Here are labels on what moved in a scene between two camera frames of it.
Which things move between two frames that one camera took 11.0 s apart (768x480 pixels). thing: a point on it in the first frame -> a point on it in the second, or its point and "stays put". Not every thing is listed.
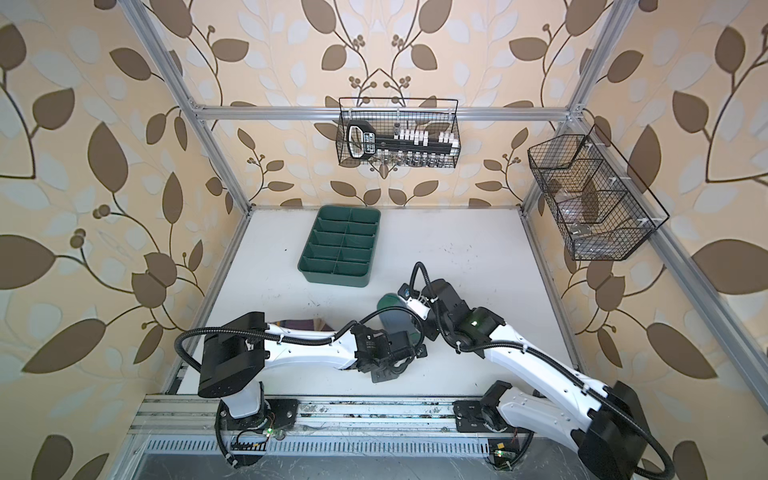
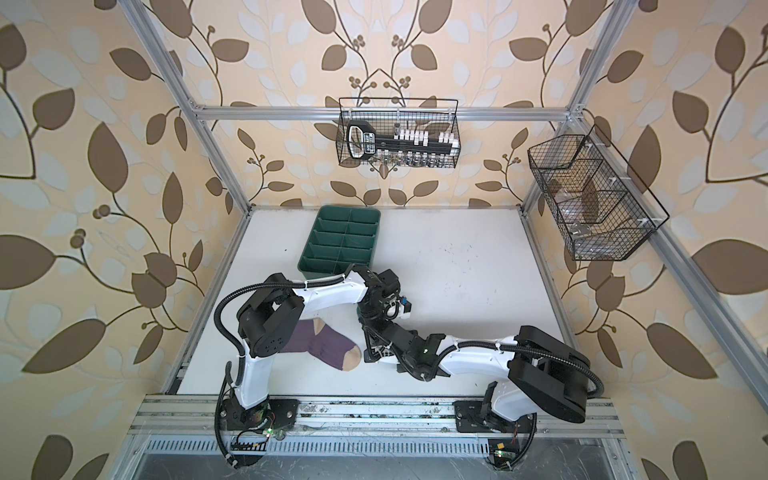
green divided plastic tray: (341, 245) stays put
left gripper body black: (389, 370) -> (377, 315)
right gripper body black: (432, 325) -> (405, 365)
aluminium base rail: (191, 427) stays put
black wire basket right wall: (600, 202) stays put
